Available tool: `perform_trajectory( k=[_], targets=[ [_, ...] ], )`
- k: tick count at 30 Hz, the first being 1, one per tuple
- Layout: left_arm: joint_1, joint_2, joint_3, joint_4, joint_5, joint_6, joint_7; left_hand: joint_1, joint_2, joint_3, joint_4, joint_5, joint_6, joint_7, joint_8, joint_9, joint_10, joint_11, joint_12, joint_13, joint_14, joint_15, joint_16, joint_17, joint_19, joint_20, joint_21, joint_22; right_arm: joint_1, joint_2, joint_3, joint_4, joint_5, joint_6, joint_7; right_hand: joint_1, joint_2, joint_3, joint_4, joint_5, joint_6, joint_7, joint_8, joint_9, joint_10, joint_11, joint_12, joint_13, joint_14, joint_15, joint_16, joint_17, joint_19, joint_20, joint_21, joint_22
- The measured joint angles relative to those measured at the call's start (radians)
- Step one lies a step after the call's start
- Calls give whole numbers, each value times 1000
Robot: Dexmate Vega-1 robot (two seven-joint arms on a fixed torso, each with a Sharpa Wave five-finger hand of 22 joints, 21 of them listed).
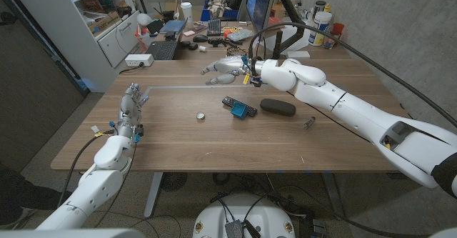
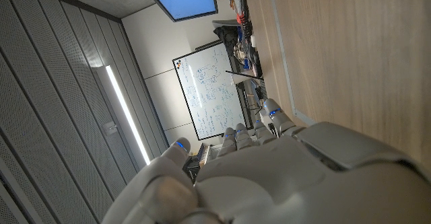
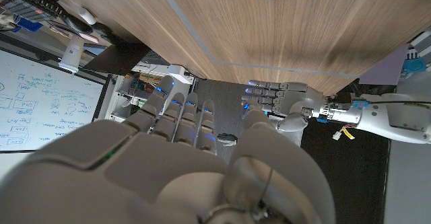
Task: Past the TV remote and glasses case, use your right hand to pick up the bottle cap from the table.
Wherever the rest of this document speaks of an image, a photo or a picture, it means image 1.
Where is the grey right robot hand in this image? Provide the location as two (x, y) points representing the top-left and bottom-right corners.
(199, 55), (251, 86)

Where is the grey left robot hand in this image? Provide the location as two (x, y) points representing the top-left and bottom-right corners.
(116, 83), (150, 139)

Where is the black TV remote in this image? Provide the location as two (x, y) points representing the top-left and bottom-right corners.
(221, 95), (258, 118)

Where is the black glasses case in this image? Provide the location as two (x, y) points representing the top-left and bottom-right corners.
(259, 98), (297, 118)

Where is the wooden back desk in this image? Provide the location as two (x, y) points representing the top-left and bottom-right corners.
(141, 20), (353, 61)

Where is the small black keyboard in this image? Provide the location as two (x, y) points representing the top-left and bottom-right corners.
(206, 19), (222, 37)

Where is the blue storage bin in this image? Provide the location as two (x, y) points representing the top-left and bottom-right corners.
(200, 0), (239, 22)

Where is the white power strip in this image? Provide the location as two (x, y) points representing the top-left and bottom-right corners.
(124, 54), (155, 67)

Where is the white tall cup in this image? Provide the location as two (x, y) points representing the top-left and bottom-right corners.
(180, 1), (194, 30)

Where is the flat white box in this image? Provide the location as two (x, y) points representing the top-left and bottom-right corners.
(286, 50), (311, 60)

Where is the dark laptop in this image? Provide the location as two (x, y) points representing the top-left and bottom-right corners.
(159, 19), (187, 34)

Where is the black computer monitor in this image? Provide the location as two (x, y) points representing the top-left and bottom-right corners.
(245, 0), (278, 41)

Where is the large black keyboard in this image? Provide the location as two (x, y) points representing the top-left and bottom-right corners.
(145, 39), (179, 61)

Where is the black floor fan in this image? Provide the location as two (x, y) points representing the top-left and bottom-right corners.
(161, 172), (189, 192)

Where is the grey table leg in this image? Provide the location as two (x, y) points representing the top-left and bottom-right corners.
(321, 173), (346, 221)
(144, 172), (164, 219)

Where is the white wipes canister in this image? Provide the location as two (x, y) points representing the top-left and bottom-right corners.
(308, 11), (333, 47)

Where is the white shelf cabinet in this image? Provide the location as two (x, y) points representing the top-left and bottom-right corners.
(6, 0), (142, 92)

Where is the clear glass jar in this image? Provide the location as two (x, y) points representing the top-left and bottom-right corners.
(323, 30), (340, 50)

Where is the white robot torso base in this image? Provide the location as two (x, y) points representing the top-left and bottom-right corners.
(192, 194), (296, 238)

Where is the black bead bracelet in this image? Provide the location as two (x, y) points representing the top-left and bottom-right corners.
(225, 46), (248, 58)

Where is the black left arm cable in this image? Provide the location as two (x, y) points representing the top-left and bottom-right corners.
(56, 130), (119, 209)

